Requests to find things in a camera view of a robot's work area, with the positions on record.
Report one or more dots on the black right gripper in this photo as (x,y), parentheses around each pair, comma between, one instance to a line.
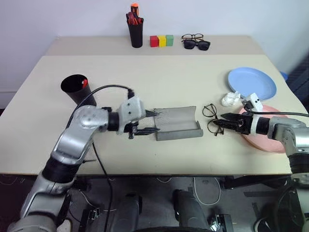
(245,123)

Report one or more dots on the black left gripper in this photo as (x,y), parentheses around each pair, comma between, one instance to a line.
(132,126)

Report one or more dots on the thin black round-frame glasses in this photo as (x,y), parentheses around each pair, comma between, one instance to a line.
(207,106)

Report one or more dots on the grey glasses case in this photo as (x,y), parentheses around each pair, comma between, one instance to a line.
(176,125)

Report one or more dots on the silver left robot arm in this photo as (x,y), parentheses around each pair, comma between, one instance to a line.
(72,135)

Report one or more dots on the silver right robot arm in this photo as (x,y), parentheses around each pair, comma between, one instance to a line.
(289,130)

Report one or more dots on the black cup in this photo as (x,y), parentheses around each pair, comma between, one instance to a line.
(77,93)

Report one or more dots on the crumpled white paper ball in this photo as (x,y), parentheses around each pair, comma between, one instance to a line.
(230,99)

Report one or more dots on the pink plate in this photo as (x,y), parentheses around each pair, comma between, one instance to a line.
(263,142)

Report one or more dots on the blue plate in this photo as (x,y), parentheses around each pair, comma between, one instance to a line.
(251,81)

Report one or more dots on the blue round object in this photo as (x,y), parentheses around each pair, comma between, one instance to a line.
(284,76)

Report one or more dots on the dark ribbed radiator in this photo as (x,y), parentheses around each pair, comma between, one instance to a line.
(300,79)

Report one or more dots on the red wooden block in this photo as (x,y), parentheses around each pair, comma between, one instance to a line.
(154,41)

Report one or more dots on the yellow wooden block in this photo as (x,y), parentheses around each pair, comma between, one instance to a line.
(162,41)

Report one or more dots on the green wooden block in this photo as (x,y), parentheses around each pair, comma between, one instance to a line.
(170,40)

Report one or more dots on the black sunglasses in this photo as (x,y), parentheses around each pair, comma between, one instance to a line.
(188,44)

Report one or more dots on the tall black pen holder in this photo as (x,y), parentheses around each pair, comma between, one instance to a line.
(136,35)

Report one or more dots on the dark rounded shape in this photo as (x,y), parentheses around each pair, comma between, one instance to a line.
(190,212)

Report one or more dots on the red and black marker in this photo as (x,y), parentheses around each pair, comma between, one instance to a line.
(140,21)
(130,18)

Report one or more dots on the black marker with orange cap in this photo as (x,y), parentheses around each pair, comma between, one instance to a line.
(134,9)

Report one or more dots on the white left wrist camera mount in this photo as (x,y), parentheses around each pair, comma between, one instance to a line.
(131,108)

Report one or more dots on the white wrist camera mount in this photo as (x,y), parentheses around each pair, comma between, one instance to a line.
(131,108)
(254,101)

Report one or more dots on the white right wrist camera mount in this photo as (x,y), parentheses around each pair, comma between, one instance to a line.
(254,101)

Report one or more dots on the brown-frame clear glasses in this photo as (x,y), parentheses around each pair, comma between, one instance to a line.
(200,36)

